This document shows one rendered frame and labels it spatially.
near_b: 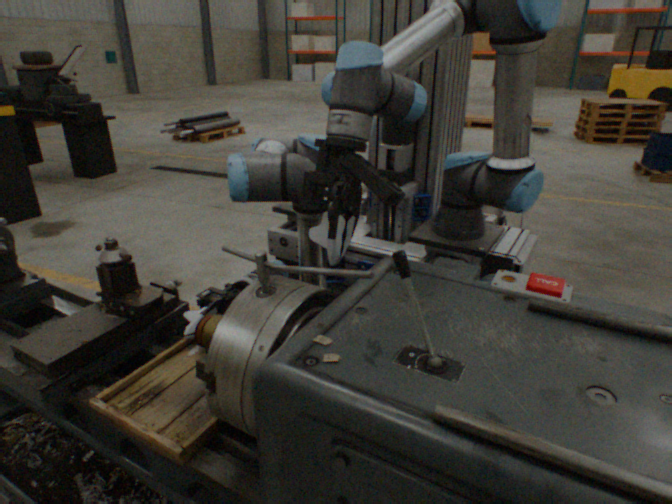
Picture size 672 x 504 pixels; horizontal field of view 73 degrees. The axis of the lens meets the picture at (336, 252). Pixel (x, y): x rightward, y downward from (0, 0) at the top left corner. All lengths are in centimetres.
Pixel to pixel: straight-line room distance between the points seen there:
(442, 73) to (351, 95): 72
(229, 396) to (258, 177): 49
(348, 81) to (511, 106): 49
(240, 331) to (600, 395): 55
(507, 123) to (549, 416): 72
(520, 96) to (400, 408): 78
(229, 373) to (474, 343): 41
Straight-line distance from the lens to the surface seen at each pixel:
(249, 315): 83
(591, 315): 82
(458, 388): 63
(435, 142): 148
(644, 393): 72
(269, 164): 107
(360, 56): 77
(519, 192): 118
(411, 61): 103
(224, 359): 84
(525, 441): 56
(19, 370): 140
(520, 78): 113
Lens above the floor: 166
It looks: 25 degrees down
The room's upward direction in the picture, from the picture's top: straight up
